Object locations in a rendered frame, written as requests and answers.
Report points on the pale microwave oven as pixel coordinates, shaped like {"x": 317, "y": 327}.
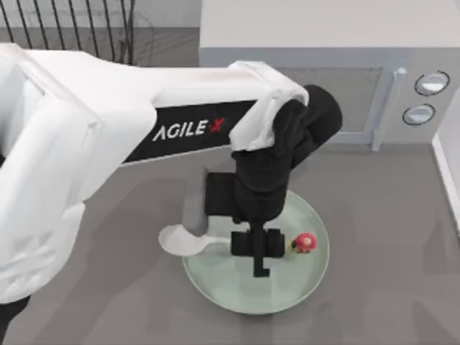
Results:
{"x": 323, "y": 32}

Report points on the white spoon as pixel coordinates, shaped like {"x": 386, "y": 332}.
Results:
{"x": 179, "y": 242}

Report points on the microwave door with grey window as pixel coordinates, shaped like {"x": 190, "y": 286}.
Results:
{"x": 359, "y": 100}

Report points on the pale green round plate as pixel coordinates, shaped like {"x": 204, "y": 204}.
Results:
{"x": 251, "y": 291}

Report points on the red mushroom toy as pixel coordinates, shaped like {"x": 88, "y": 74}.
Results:
{"x": 304, "y": 243}

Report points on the large round microwave knob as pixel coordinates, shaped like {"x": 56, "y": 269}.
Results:
{"x": 431, "y": 83}

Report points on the small round microwave knob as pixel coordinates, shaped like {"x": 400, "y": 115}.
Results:
{"x": 418, "y": 114}

